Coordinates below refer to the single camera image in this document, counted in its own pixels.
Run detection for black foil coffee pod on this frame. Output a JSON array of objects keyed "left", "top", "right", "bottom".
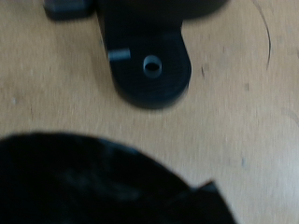
[{"left": 0, "top": 133, "right": 237, "bottom": 224}]

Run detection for black Keurig coffee machine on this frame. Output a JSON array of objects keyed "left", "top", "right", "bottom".
[{"left": 43, "top": 0, "right": 230, "bottom": 110}]

